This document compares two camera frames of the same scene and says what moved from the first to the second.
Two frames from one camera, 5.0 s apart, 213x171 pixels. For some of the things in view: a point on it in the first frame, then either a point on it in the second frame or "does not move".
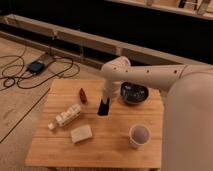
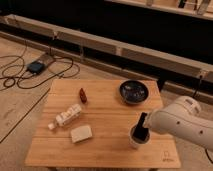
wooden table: [69, 133] does not move
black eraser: [103, 108] to [140, 131]
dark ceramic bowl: [134, 93] does not move
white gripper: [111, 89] to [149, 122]
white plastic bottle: [65, 117] does not move
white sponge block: [80, 134] does not move
